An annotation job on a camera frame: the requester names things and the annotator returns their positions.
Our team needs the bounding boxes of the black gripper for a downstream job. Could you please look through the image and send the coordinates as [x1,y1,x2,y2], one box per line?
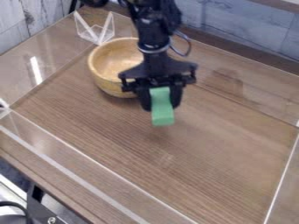
[117,52,198,112]

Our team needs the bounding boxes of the green rectangular stick block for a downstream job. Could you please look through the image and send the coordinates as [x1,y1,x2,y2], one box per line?
[149,87,173,126]

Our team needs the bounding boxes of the round wooden bowl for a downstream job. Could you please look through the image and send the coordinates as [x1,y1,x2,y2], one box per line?
[87,38,142,99]

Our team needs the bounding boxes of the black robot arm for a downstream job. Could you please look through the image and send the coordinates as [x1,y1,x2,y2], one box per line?
[115,0,198,112]

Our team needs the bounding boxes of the black cable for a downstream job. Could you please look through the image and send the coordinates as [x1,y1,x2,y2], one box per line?
[168,29,192,58]

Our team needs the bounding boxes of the clear acrylic corner bracket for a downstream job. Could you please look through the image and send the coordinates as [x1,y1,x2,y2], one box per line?
[73,11,114,46]

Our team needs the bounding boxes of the clear acrylic tray wall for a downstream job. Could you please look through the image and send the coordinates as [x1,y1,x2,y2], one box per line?
[0,17,299,224]

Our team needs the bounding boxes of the black table leg bracket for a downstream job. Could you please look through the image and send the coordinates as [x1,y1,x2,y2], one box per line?
[26,184,86,224]

